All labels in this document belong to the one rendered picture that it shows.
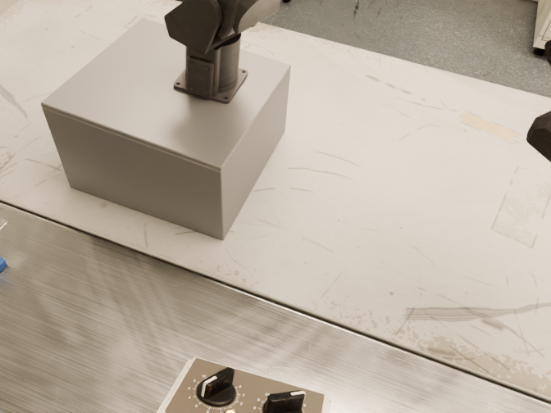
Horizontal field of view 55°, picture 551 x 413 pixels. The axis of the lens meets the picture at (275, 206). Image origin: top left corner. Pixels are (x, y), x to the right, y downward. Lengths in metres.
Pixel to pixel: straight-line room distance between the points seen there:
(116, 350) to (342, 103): 0.45
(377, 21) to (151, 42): 2.19
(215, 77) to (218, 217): 0.15
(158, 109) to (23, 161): 0.22
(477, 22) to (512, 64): 0.35
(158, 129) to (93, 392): 0.25
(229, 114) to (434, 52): 2.14
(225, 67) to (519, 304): 0.40
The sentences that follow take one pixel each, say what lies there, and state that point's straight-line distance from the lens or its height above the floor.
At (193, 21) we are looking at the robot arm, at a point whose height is 1.11.
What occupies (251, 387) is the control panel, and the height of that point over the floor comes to 0.94.
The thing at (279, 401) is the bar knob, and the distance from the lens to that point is 0.44.
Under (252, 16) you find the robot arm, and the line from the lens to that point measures 0.52.
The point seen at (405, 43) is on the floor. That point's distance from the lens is 2.67.
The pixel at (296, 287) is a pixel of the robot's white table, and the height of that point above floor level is 0.90.
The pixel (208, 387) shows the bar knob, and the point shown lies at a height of 0.97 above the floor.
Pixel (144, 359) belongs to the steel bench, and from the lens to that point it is 0.53.
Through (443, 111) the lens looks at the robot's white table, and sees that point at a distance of 0.81.
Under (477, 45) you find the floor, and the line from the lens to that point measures 2.79.
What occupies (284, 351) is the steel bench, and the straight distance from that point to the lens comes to 0.53.
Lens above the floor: 1.38
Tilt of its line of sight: 50 degrees down
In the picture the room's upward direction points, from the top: 5 degrees clockwise
